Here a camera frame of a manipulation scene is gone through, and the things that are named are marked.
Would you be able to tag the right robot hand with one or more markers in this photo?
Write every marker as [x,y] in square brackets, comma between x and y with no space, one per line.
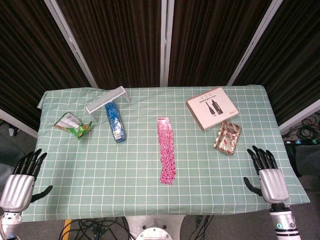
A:
[272,185]

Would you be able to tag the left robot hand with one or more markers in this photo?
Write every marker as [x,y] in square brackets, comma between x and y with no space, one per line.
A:
[17,190]

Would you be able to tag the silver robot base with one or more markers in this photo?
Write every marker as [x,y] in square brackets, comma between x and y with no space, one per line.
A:
[155,228]

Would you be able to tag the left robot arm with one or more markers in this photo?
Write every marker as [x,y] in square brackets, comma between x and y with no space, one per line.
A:
[10,225]

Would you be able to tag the black power strip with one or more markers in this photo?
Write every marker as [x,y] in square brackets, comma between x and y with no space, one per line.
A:
[303,142]

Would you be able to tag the gold red snack packet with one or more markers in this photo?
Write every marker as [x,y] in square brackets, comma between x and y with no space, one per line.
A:
[227,138]

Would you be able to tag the green snack bag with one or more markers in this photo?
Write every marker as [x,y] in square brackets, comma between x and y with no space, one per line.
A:
[75,125]

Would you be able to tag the beige product box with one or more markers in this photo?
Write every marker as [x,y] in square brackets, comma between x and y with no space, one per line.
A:
[212,107]

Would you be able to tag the blue printed carton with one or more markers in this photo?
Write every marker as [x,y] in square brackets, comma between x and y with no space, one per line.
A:
[115,122]

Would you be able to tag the white metal shelf rack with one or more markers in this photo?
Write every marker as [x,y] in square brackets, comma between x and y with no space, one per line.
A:
[105,101]

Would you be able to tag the green checked tablecloth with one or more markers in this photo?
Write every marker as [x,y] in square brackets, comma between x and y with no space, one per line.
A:
[140,155]

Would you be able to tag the white partition base rail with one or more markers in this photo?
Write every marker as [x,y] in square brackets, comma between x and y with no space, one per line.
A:
[17,122]
[300,116]

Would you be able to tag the white partition post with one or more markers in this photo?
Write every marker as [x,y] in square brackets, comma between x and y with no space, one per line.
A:
[72,42]
[166,42]
[255,42]

